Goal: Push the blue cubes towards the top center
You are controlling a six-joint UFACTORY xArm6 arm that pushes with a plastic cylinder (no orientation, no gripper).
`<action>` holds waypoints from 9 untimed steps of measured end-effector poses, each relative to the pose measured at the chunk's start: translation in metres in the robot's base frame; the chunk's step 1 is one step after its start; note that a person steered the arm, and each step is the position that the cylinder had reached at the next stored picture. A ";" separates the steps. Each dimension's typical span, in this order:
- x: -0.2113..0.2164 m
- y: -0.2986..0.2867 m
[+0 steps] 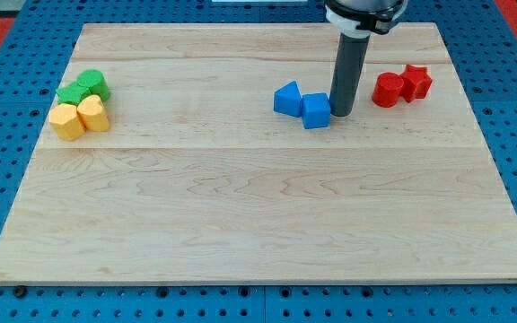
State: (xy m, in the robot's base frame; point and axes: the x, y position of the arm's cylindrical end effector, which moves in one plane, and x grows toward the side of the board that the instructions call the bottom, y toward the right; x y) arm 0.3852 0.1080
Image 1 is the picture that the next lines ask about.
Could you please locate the blue triangular prism block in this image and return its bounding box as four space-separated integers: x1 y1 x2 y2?
273 81 302 118

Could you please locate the blue cube block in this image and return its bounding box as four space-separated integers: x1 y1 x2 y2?
302 92 331 129

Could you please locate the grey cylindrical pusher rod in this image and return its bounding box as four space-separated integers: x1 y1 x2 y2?
329 34 370 117

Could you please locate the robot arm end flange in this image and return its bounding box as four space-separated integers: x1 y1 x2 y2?
324 0 408 39

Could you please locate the wooden board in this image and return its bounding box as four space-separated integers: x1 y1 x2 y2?
0 22 517 286

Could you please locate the red cylinder block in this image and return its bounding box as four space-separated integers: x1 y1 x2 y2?
372 72 404 108

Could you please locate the yellow heart block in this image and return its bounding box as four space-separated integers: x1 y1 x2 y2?
77 94 110 132

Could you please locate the red star block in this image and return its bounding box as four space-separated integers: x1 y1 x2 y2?
400 65 433 102

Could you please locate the green cylinder block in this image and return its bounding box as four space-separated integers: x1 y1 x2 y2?
76 69 110 101

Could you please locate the green star block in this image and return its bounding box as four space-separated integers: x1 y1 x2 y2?
56 82 91 106

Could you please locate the yellow hexagon block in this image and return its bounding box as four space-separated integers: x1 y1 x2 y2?
48 103 86 141

